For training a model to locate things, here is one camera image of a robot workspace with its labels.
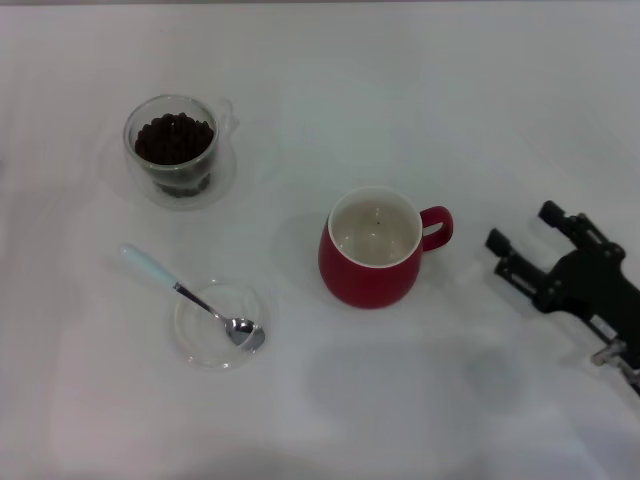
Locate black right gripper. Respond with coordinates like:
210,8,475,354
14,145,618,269
484,200,640,371

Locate red ceramic mug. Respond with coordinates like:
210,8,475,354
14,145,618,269
317,185,455,310

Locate small clear glass dish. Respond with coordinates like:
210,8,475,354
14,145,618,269
167,279,272,373

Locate blue-handled metal spoon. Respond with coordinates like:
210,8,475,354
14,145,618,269
118,243,266,352

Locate dark roasted coffee beans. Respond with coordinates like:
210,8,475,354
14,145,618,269
133,112,215,199

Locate clear glass saucer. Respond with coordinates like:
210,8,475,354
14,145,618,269
107,142,239,212

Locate right gripper cable with plug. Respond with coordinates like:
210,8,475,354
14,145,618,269
591,341,640,399

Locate clear double-wall glass cup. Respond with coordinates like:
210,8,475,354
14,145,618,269
122,94,237,202

